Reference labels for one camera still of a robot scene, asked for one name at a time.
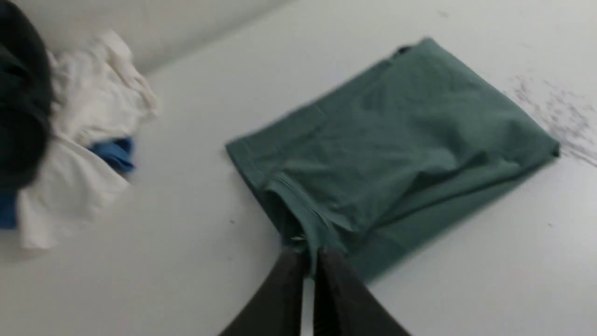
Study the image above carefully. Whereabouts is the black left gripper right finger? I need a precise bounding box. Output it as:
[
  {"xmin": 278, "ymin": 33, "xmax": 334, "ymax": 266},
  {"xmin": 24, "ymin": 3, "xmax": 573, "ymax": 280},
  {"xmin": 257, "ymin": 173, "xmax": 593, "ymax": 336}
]
[{"xmin": 313, "ymin": 249, "xmax": 410, "ymax": 336}]

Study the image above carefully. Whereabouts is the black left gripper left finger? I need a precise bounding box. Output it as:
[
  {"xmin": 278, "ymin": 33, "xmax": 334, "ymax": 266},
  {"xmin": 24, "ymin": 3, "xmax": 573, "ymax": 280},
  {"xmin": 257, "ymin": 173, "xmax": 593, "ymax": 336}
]
[{"xmin": 220, "ymin": 249, "xmax": 308, "ymax": 336}]

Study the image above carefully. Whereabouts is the green long sleeve shirt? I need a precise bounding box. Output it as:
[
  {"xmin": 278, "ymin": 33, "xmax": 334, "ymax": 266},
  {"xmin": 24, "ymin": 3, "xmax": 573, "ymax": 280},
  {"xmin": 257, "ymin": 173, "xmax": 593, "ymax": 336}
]
[{"xmin": 226, "ymin": 38, "xmax": 560, "ymax": 280}]

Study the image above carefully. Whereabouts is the blue cloth garment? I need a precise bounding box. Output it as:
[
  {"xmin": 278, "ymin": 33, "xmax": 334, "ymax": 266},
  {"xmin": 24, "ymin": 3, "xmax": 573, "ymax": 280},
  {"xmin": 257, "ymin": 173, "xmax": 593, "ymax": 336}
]
[{"xmin": 0, "ymin": 137, "xmax": 136, "ymax": 230}]

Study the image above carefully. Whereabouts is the white cloth garment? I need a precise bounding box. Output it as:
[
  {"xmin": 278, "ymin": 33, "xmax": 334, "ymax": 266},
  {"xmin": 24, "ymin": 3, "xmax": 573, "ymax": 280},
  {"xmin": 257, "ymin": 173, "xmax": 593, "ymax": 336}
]
[{"xmin": 16, "ymin": 30, "xmax": 159, "ymax": 250}]

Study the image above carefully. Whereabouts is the dark black garment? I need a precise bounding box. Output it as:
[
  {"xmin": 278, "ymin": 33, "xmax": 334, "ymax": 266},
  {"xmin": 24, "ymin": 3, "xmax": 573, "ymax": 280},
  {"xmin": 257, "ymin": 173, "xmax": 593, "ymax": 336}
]
[{"xmin": 0, "ymin": 0, "xmax": 55, "ymax": 193}]

